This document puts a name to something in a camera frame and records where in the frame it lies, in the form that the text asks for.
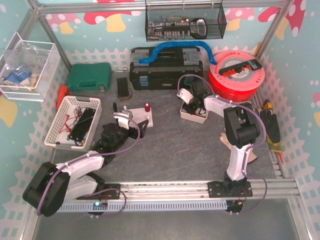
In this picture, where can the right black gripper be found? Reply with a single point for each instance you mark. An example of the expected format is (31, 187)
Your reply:
(193, 104)

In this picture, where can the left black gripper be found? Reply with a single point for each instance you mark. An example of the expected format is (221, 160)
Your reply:
(136, 130)

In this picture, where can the white peg base plate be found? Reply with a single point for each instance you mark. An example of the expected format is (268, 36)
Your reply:
(139, 115)

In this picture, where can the white parts tray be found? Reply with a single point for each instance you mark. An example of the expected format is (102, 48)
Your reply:
(199, 116)

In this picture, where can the large red spring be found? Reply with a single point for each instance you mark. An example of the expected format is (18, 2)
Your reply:
(147, 107)

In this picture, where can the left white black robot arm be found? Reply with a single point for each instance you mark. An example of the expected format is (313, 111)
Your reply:
(54, 184)

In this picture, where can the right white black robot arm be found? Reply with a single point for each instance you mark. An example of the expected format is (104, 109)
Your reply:
(240, 123)

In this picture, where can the brown tape roll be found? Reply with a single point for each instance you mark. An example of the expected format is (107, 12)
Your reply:
(130, 94)

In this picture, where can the black toolbox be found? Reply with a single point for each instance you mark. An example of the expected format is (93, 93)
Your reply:
(165, 71)

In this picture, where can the red filament spool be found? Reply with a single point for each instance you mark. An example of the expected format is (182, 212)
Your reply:
(238, 87)

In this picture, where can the black aluminium extrusion piece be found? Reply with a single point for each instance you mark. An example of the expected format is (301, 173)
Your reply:
(122, 87)

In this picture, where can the black device in basket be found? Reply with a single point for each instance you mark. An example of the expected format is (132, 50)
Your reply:
(83, 125)

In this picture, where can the black red connector strip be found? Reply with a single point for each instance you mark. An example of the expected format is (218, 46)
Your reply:
(252, 64)

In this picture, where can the white perforated basket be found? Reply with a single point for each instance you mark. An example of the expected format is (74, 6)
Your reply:
(66, 117)

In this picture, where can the white work glove lower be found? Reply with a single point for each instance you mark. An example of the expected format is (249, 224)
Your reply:
(223, 138)

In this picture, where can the green plastic case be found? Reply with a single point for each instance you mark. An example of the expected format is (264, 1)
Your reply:
(91, 76)

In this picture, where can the clear acrylic box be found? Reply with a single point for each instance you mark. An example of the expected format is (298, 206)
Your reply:
(42, 58)

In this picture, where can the blue white gloves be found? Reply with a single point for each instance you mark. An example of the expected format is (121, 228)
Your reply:
(20, 76)

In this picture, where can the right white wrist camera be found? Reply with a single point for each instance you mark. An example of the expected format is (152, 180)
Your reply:
(185, 95)

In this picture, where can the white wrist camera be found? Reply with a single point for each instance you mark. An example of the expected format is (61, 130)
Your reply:
(123, 118)
(185, 95)

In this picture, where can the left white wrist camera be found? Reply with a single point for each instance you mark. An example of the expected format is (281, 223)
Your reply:
(123, 118)

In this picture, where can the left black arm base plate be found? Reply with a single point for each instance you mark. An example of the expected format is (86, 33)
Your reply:
(110, 191)

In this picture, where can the orange tool handle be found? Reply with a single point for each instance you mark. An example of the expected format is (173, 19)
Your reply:
(63, 91)

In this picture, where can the black mesh wire basket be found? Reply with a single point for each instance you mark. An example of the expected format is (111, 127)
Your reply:
(184, 20)

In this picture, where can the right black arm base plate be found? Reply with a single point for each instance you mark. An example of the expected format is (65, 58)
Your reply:
(219, 189)

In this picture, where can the grey slotted cable duct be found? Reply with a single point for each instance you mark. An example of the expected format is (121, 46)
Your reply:
(143, 206)

